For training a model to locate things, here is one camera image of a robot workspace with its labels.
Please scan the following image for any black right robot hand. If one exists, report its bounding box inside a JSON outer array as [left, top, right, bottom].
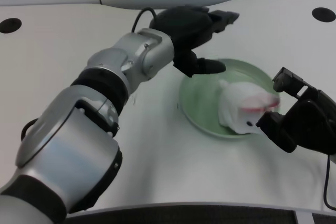
[[255, 67, 336, 155]]

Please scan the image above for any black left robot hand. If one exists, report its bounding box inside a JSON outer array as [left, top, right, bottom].
[[149, 5, 240, 78]]

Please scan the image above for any white pink rabbit doll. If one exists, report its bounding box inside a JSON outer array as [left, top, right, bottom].
[[218, 79, 281, 136]]

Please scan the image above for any green round plate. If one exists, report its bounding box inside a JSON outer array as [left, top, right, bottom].
[[178, 58, 281, 140]]

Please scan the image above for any black round table grommet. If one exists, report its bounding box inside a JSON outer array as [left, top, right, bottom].
[[311, 7, 336, 22], [0, 18, 22, 34]]

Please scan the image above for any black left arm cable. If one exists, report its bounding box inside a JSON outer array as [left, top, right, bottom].
[[132, 7, 158, 33]]

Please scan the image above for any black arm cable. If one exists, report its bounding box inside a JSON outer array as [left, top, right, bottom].
[[132, 7, 158, 33], [323, 154, 336, 211]]

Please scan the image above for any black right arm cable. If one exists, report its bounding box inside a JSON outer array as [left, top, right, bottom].
[[323, 154, 336, 211]]

